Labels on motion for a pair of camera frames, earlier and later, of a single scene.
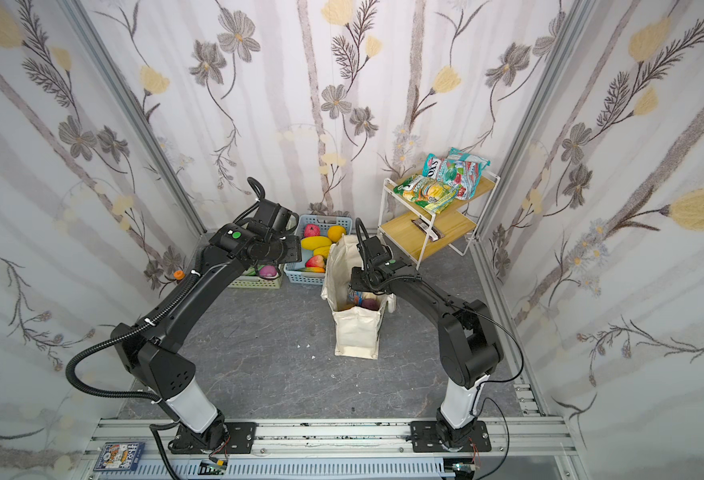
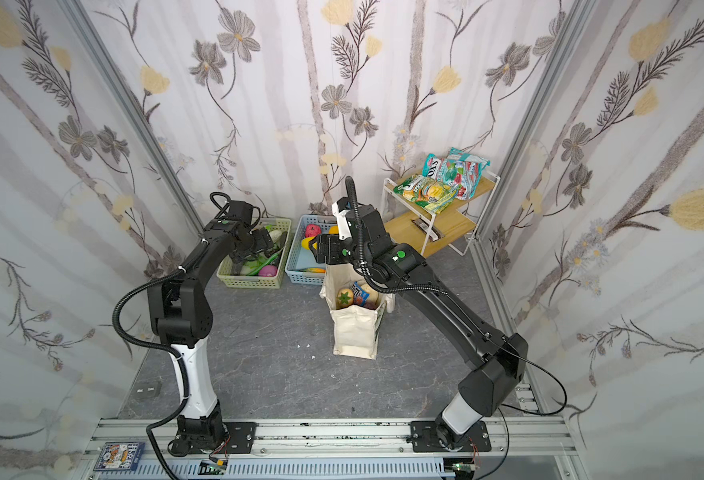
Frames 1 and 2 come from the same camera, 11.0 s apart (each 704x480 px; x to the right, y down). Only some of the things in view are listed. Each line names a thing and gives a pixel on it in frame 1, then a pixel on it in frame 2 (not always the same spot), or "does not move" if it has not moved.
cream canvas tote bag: (357, 332) does not move
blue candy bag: (356, 297) does not move
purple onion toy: (268, 271) does not move
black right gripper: (363, 285) to (323, 248)
